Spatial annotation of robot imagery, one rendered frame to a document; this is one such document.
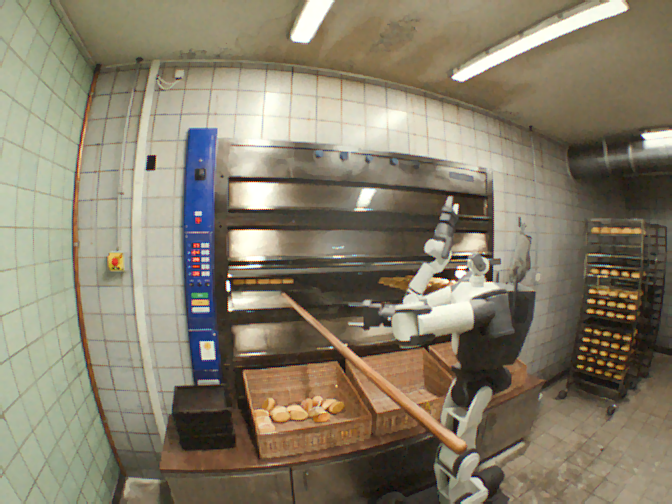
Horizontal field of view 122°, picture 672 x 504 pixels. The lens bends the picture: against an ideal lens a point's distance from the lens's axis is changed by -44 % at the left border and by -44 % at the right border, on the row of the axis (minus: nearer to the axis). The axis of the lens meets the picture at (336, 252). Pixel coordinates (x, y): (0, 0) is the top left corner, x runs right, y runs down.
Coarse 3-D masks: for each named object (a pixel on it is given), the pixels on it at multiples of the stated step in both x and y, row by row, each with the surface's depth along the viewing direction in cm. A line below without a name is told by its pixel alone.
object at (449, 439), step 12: (288, 300) 191; (300, 312) 163; (312, 324) 142; (324, 336) 126; (336, 348) 113; (348, 360) 102; (360, 360) 97; (372, 372) 87; (384, 384) 80; (396, 396) 73; (408, 408) 67; (420, 408) 66; (420, 420) 62; (432, 420) 60; (432, 432) 58; (444, 432) 55; (444, 444) 54; (456, 444) 51
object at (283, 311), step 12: (384, 300) 202; (396, 300) 201; (240, 312) 167; (252, 312) 169; (264, 312) 172; (276, 312) 174; (288, 312) 176; (312, 312) 181; (324, 312) 183; (336, 312) 186
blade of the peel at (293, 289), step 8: (240, 288) 238; (248, 288) 239; (256, 288) 240; (264, 288) 241; (272, 288) 242; (280, 288) 242; (288, 288) 243; (296, 288) 244; (304, 288) 244; (312, 288) 245
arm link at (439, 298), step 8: (448, 288) 137; (408, 296) 143; (416, 296) 141; (424, 296) 144; (432, 296) 140; (440, 296) 137; (448, 296) 135; (424, 304) 139; (432, 304) 139; (440, 304) 137; (448, 304) 136
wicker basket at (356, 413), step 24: (264, 384) 167; (288, 384) 172; (312, 384) 176; (336, 384) 181; (360, 408) 153; (264, 432) 124; (288, 432) 127; (312, 432) 148; (336, 432) 136; (360, 432) 141; (264, 456) 124
